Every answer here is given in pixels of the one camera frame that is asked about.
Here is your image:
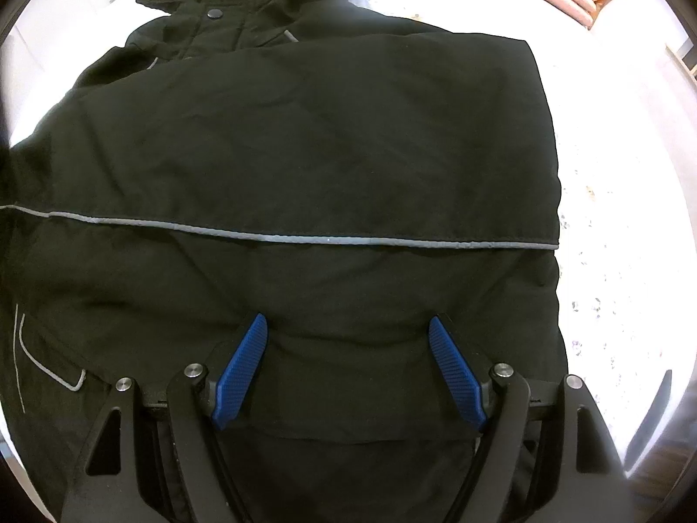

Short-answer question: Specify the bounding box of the black hooded jacket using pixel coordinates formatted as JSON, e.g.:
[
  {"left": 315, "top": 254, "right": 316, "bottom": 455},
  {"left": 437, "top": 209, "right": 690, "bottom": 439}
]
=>
[{"left": 1, "top": 0, "right": 567, "bottom": 522}]

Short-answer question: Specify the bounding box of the bed with floral quilt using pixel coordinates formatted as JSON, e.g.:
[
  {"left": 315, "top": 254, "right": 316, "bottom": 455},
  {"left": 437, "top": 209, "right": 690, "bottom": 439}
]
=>
[{"left": 0, "top": 0, "right": 697, "bottom": 475}]

